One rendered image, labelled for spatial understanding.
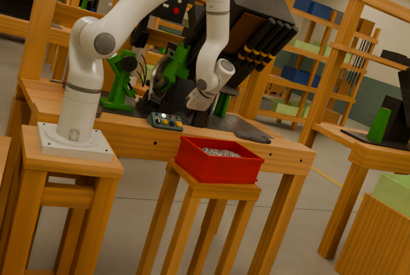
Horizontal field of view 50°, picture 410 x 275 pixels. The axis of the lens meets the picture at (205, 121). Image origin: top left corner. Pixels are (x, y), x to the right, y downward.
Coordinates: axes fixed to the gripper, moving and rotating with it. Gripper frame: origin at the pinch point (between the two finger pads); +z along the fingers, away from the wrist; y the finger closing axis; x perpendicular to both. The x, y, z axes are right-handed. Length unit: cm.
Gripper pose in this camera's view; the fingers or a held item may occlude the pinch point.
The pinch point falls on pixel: (188, 112)
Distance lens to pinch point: 195.1
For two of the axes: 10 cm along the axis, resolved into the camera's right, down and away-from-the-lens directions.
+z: -5.0, 5.7, 6.5
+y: 8.4, 1.4, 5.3
